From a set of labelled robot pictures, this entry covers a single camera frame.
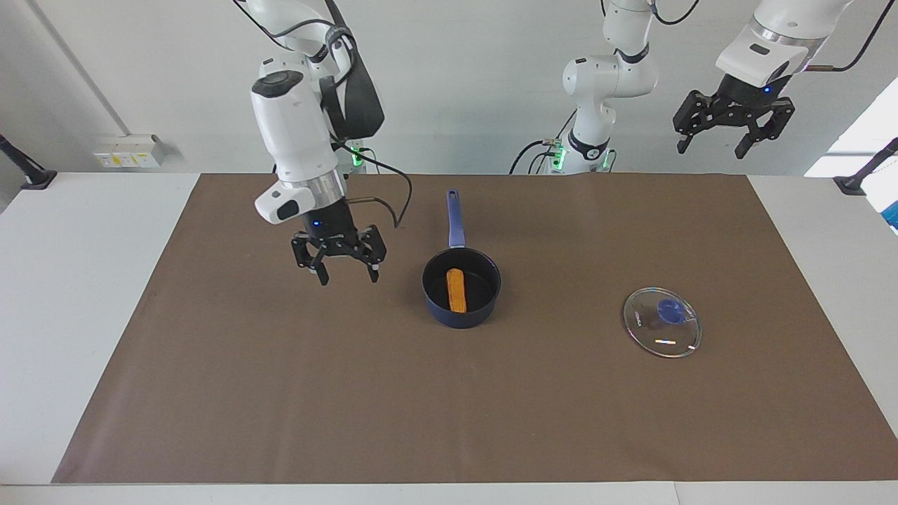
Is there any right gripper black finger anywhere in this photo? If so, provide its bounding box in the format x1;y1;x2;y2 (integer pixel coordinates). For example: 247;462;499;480
354;224;388;285
291;234;330;287

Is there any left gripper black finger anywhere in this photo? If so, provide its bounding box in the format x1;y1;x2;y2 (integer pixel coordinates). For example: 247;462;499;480
734;99;797;160
672;89;724;154

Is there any yellow corn cob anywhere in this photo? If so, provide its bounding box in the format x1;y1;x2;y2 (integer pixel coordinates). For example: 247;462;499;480
445;267;469;314

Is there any glass lid with blue knob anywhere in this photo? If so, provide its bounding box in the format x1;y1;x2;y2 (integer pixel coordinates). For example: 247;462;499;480
622;286;703;360

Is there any black clamp stand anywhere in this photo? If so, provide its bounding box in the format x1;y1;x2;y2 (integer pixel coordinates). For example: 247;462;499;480
833;137;898;196
0;133;58;191

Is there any brown table mat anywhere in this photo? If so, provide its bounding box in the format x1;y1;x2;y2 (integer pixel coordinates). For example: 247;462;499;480
51;173;898;485

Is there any black left arm gripper cable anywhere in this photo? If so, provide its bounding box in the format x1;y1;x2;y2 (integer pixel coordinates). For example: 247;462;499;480
651;0;882;73

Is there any black arm gripper cable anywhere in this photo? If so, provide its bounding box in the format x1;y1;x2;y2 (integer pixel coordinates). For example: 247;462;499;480
235;0;413;231
651;0;882;73

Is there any black right arm gripper cable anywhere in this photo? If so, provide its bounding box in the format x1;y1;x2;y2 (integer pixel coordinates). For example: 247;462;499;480
235;0;413;231

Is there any blue pot with handle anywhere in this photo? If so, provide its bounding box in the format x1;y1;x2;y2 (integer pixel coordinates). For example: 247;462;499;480
421;189;503;330

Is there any black left arm base cable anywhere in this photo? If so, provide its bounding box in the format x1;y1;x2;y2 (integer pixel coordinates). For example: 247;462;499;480
508;109;618;175

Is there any white wall outlet box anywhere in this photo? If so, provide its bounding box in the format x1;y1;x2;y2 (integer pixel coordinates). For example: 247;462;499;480
93;134;168;169

